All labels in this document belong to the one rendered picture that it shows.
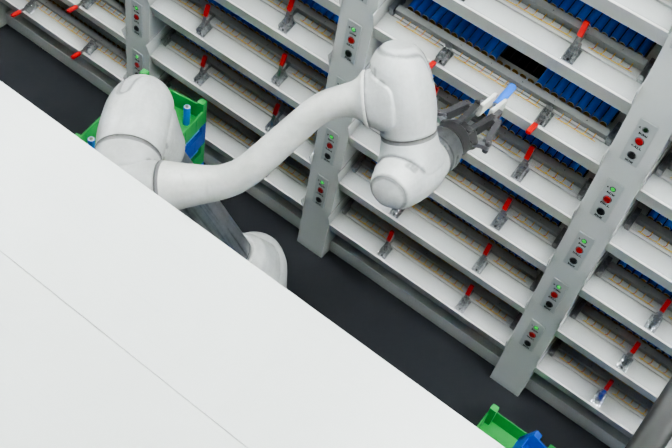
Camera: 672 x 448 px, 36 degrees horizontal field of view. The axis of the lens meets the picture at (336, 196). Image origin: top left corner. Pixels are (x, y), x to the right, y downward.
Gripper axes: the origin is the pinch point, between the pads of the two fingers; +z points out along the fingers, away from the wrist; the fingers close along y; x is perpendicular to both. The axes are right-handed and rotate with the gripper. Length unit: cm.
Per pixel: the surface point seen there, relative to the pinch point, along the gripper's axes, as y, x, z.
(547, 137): 9.9, -9.6, 16.6
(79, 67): -143, -95, 39
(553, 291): 27, -51, 25
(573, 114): 12.1, -3.1, 19.7
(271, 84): -64, -45, 24
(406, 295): -10, -94, 38
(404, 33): -30.7, -6.9, 18.2
